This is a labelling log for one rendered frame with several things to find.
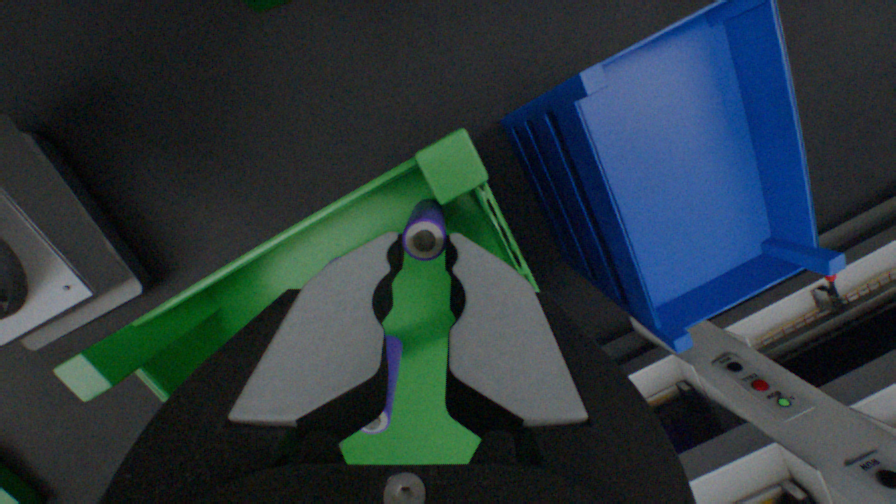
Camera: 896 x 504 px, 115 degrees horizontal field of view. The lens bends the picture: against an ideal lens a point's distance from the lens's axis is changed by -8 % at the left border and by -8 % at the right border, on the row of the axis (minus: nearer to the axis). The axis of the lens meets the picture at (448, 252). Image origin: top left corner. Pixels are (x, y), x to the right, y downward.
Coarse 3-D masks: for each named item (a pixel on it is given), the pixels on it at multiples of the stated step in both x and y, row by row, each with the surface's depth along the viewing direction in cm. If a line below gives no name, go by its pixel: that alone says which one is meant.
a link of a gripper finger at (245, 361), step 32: (256, 320) 8; (224, 352) 7; (256, 352) 7; (192, 384) 6; (224, 384) 6; (160, 416) 5; (192, 416) 5; (224, 416) 6; (160, 448) 5; (192, 448) 5; (224, 448) 5; (256, 448) 5; (288, 448) 5; (128, 480) 5; (160, 480) 5; (192, 480) 5; (224, 480) 5
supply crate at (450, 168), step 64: (384, 192) 18; (448, 192) 11; (256, 256) 14; (320, 256) 19; (512, 256) 14; (192, 320) 18; (384, 320) 21; (448, 320) 21; (384, 448) 24; (448, 448) 24
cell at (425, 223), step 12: (420, 204) 16; (432, 204) 16; (420, 216) 13; (432, 216) 13; (408, 228) 12; (420, 228) 12; (432, 228) 12; (444, 228) 13; (408, 240) 13; (420, 240) 12; (432, 240) 12; (444, 240) 13; (408, 252) 13; (420, 252) 13; (432, 252) 13
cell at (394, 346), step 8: (392, 336) 21; (392, 344) 20; (400, 344) 21; (392, 352) 19; (400, 352) 20; (392, 360) 19; (400, 360) 20; (392, 368) 18; (392, 376) 17; (392, 384) 17; (392, 392) 17; (392, 400) 16; (392, 408) 16; (384, 416) 15; (368, 424) 15; (376, 424) 15; (384, 424) 15; (368, 432) 15; (376, 432) 15
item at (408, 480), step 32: (320, 448) 5; (480, 448) 5; (512, 448) 5; (256, 480) 4; (288, 480) 4; (320, 480) 4; (352, 480) 4; (384, 480) 4; (416, 480) 4; (448, 480) 5; (480, 480) 5; (512, 480) 5; (544, 480) 5; (576, 480) 5
